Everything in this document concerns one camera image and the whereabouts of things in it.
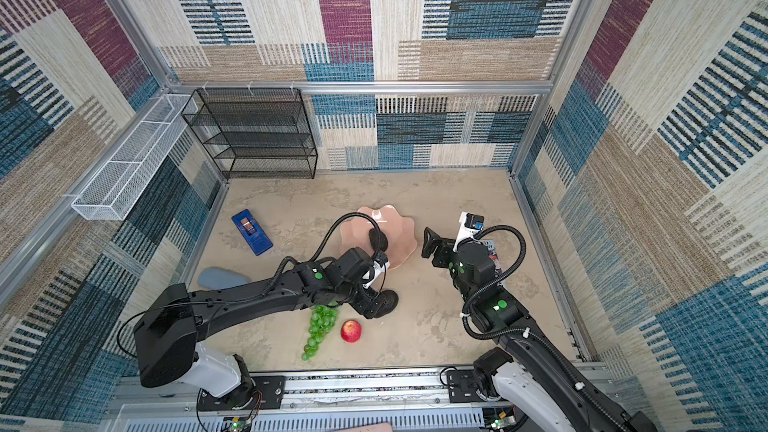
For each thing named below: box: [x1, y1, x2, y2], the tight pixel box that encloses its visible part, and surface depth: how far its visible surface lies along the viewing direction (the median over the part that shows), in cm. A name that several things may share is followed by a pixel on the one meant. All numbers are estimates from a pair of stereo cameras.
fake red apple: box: [341, 319, 363, 343], surface depth 81 cm
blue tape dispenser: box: [231, 209, 273, 256], surface depth 100 cm
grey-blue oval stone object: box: [197, 267, 251, 290], surface depth 95 cm
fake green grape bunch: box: [302, 302, 339, 361], surface depth 82 cm
